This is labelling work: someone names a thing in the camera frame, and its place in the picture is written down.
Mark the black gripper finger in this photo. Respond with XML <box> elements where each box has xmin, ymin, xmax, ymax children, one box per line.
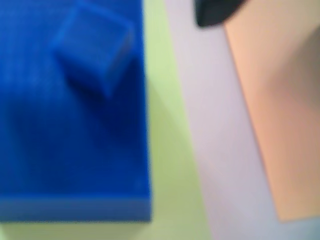
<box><xmin>194</xmin><ymin>0</ymin><xmax>248</xmax><ymax>28</ymax></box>

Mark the tiny blue cube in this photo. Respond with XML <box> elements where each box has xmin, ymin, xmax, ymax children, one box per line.
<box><xmin>50</xmin><ymin>5</ymin><xmax>134</xmax><ymax>100</ymax></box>

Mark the large blue cube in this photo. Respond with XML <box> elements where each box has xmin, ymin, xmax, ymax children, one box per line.
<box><xmin>0</xmin><ymin>0</ymin><xmax>153</xmax><ymax>224</ymax></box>

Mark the orange paper square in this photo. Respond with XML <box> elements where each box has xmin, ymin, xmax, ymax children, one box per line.
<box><xmin>223</xmin><ymin>0</ymin><xmax>320</xmax><ymax>223</ymax></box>

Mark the green paper square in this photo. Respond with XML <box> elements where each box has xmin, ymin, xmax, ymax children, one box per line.
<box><xmin>0</xmin><ymin>0</ymin><xmax>214</xmax><ymax>240</ymax></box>

